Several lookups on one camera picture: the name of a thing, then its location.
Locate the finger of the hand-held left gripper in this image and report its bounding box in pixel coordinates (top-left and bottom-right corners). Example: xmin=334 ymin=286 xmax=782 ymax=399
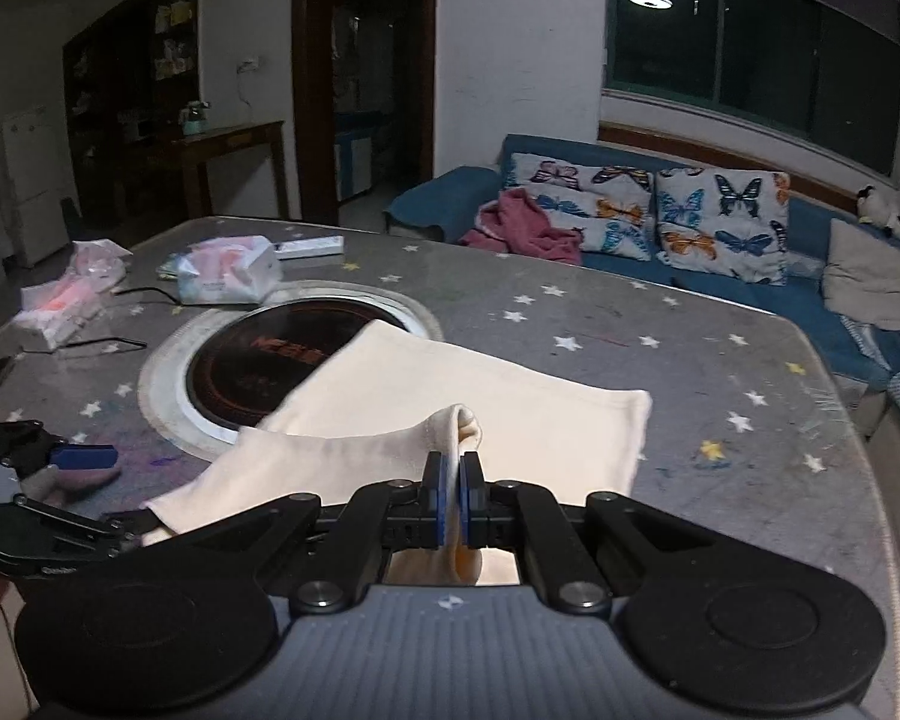
xmin=100 ymin=509 xmax=161 ymax=542
xmin=0 ymin=421 xmax=119 ymax=476

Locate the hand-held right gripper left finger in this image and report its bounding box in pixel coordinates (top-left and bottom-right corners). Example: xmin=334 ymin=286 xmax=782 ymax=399
xmin=144 ymin=452 xmax=452 ymax=615

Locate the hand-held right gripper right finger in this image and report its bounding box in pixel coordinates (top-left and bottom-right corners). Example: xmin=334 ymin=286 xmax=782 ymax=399
xmin=460 ymin=453 xmax=722 ymax=615

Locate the cream cloth garment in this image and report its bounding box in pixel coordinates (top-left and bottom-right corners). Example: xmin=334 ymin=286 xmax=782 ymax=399
xmin=142 ymin=319 xmax=654 ymax=586

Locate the crumpled pink tissue pack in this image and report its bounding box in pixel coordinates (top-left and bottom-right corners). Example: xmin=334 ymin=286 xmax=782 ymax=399
xmin=18 ymin=238 xmax=133 ymax=350

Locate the round black induction cooktop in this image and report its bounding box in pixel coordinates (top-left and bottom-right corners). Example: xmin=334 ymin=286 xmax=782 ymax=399
xmin=138 ymin=281 xmax=444 ymax=463

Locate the pink white tissue pack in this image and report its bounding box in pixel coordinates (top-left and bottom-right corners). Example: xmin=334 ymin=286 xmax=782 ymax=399
xmin=173 ymin=235 xmax=284 ymax=307

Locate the grey star-patterned tablecloth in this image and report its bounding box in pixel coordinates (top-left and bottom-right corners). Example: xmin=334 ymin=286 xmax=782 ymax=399
xmin=0 ymin=215 xmax=900 ymax=720

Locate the pink garment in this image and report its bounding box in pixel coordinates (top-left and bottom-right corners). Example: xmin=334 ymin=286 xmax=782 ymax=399
xmin=458 ymin=187 xmax=585 ymax=266

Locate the white refrigerator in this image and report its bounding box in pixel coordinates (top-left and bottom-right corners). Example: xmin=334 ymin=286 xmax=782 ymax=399
xmin=0 ymin=106 xmax=73 ymax=268

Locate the long white box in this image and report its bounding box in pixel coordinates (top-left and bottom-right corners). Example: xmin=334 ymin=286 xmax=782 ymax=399
xmin=273 ymin=235 xmax=345 ymax=260

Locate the butterfly print cushion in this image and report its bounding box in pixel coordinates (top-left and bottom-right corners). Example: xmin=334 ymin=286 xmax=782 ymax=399
xmin=503 ymin=152 xmax=658 ymax=263
xmin=653 ymin=166 xmax=791 ymax=287

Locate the blue sofa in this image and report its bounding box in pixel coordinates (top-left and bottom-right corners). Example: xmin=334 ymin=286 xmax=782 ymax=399
xmin=384 ymin=133 xmax=900 ymax=460

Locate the wooden console table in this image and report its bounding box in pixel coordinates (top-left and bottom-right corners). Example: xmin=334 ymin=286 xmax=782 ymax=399
xmin=145 ymin=120 xmax=290 ymax=221

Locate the dark wooden shelf cabinet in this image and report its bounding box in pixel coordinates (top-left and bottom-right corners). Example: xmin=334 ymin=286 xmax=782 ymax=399
xmin=63 ymin=0 xmax=204 ymax=223

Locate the beige cushion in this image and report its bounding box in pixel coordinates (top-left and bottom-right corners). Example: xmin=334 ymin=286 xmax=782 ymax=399
xmin=820 ymin=218 xmax=900 ymax=339

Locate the white black plush toy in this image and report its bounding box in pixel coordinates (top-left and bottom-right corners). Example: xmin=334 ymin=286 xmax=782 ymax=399
xmin=854 ymin=185 xmax=900 ymax=238

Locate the large dark window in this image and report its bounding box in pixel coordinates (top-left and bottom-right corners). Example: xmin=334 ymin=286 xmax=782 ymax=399
xmin=599 ymin=0 xmax=900 ymax=178

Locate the thin black cable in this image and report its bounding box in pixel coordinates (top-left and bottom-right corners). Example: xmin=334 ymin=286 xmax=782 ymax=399
xmin=18 ymin=286 xmax=175 ymax=354

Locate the dark wooden door frame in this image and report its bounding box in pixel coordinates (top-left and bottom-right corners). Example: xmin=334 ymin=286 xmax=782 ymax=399
xmin=292 ymin=0 xmax=440 ymax=227

